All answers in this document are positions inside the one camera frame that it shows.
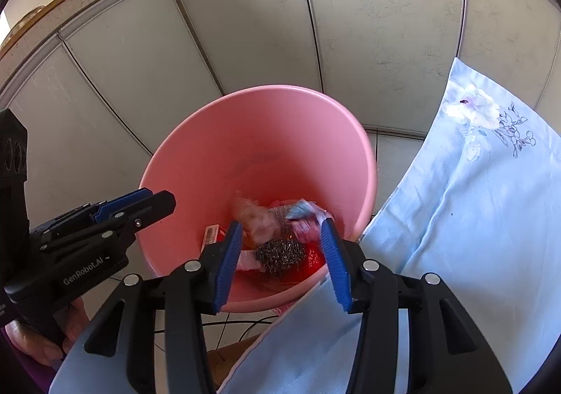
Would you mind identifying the clear plastic bag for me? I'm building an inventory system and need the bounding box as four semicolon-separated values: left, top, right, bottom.
232;196;282;242

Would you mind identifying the red cardboard box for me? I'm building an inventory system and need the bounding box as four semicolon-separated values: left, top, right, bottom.
202;224;234;251

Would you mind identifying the pink plastic bucket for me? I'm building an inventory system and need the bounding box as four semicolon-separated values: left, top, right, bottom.
136;86;378;313

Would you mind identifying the glass jar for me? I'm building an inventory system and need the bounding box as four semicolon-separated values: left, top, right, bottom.
9;6;45;39

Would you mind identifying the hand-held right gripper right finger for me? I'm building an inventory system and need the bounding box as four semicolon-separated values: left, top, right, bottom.
320;219;513;394

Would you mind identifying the red foil wrapper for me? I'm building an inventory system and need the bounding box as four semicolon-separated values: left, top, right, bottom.
280;245;327;283

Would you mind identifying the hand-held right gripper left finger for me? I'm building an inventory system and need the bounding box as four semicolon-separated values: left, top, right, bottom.
49;221;244;394

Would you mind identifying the light blue floral tablecloth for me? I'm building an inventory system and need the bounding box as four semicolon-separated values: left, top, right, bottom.
217;57;561;394

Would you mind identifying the blue and white wrapper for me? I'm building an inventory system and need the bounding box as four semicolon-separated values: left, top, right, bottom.
287;200;330;242

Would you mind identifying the steel wool scourer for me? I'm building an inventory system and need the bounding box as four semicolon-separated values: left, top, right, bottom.
255;238;307;277

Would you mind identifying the grey kitchen base cabinet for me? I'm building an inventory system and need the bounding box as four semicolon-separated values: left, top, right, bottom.
0;0;561;289

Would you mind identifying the person's left hand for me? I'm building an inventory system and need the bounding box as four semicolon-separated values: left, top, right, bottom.
0;298;91;368

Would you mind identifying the person's left forearm purple sleeve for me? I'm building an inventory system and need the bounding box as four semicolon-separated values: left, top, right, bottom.
0;328;59;394

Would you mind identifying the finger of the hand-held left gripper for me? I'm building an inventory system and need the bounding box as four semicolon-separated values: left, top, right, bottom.
31;191;176;259
53;189;153;228

